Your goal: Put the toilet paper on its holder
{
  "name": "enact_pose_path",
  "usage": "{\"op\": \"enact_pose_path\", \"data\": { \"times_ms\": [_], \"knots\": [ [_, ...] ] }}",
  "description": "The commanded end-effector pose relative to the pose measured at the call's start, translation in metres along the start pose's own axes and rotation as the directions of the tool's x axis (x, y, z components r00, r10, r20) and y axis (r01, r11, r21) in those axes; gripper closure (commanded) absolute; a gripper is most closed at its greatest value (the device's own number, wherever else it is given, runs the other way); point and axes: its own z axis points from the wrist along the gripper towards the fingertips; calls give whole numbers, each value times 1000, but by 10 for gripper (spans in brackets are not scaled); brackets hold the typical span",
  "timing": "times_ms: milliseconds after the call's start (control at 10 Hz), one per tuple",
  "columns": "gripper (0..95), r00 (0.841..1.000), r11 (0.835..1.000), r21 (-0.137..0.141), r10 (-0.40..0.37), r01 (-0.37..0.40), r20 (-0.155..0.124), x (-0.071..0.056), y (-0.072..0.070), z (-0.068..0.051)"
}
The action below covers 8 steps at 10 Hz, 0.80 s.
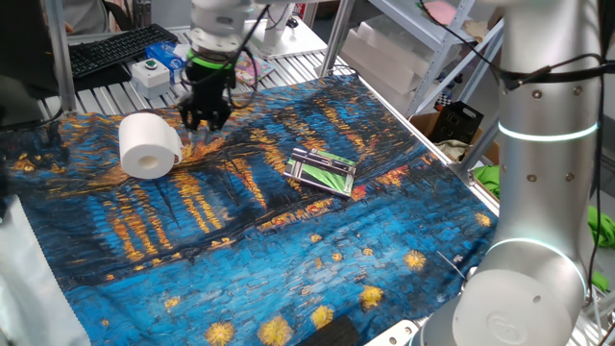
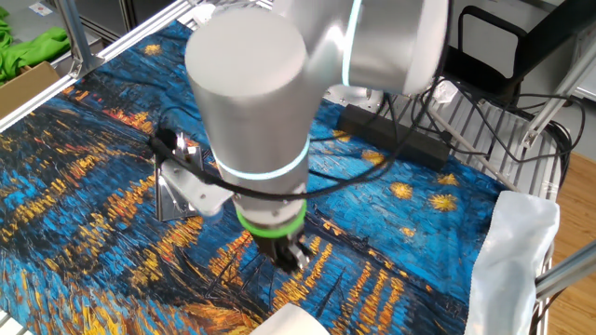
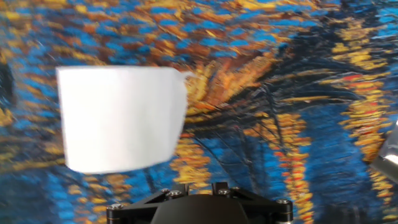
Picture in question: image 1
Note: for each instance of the black plastic crate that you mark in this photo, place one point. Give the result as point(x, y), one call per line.
point(456, 122)

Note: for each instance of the aluminium frame bar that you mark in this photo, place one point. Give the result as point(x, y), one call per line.
point(478, 146)
point(336, 38)
point(60, 62)

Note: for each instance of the white foam block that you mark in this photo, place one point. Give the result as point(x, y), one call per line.
point(375, 72)
point(384, 38)

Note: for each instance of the starry night painting tablecloth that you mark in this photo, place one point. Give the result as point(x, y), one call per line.
point(240, 250)

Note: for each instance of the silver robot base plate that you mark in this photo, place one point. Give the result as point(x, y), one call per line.
point(391, 334)

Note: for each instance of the white box green button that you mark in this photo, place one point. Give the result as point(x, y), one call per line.
point(151, 79)

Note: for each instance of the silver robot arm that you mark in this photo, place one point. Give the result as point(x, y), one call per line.
point(548, 192)

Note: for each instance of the colourful children's book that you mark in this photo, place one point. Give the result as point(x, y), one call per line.
point(262, 69)

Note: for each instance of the white pedestal plate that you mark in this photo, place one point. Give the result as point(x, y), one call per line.
point(298, 43)

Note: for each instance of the green striped flat box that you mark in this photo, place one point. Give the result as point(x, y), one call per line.
point(319, 175)

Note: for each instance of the aluminium table edge rail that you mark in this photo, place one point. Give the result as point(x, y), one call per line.
point(408, 126)

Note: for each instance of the brown cardboard box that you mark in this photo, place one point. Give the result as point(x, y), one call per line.
point(423, 122)

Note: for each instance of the white metal shelf rack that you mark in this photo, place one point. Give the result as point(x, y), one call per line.
point(444, 53)

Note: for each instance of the black computer keyboard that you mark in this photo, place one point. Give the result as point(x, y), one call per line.
point(115, 48)

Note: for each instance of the person in grey shirt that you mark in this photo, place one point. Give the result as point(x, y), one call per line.
point(84, 14)

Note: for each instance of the beige cloth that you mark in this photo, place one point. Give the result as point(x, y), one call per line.
point(475, 30)

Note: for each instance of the checkerboard calibration card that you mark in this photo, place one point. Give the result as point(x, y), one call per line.
point(444, 98)

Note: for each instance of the white toilet paper roll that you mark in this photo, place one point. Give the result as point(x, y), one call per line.
point(144, 139)

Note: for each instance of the black monitor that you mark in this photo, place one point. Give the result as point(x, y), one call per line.
point(24, 48)

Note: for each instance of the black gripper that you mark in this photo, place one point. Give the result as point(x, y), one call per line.
point(209, 89)

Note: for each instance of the green cloth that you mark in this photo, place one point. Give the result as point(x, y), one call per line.
point(485, 178)

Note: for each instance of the thin metal pin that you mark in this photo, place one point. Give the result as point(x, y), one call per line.
point(451, 265)

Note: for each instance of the pink soft item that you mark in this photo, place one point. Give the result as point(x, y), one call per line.
point(439, 12)

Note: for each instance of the black office chair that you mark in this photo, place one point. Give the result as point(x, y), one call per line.
point(117, 12)

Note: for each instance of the blue tissue pack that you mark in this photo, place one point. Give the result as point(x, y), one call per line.
point(163, 55)

